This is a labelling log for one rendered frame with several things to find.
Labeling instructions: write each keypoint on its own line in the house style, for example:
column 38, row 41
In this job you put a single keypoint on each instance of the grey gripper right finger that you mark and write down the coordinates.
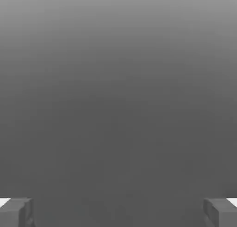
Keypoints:
column 222, row 215

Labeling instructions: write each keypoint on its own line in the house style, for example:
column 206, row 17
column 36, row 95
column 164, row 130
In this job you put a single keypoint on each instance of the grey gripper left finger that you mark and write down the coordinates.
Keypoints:
column 13, row 214

